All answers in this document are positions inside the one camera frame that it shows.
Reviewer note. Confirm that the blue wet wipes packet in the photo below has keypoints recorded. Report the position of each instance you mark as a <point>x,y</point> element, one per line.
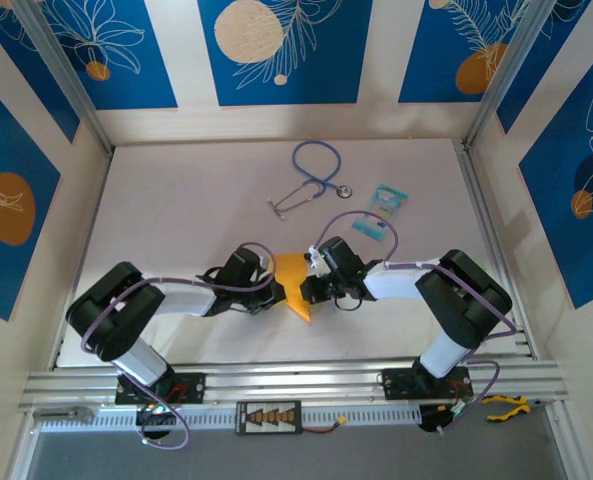
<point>386,200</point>

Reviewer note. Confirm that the orange paper sheet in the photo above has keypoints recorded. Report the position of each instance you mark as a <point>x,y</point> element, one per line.
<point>291,270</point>

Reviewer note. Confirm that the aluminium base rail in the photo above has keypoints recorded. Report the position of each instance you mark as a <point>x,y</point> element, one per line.
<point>286,380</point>

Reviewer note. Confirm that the aluminium corner post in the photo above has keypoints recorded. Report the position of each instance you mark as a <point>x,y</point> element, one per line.
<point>504,75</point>
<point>65,75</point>

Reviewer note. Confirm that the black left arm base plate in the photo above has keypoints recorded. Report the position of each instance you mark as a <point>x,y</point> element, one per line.
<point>191,387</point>

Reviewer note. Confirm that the yellow black pliers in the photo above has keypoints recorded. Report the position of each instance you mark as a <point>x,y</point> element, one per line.
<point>518,410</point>

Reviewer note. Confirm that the aluminium side rail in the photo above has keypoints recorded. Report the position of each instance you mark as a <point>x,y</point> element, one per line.
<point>478,200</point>

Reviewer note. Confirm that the small metal bracket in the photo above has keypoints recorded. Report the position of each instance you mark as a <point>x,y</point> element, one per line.
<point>78,414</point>

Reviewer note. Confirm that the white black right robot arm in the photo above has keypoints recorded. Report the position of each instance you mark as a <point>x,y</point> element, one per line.
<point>391,285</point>

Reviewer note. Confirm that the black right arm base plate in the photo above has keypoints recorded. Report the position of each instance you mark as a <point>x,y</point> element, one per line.
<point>396,385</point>

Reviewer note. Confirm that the blue stethoscope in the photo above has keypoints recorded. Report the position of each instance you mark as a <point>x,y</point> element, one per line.
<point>344,190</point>

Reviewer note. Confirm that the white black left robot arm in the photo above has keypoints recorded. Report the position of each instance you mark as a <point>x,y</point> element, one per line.
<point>186,302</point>

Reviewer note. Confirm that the black power distribution board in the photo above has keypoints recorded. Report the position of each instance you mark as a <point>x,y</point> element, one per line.
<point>268,417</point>

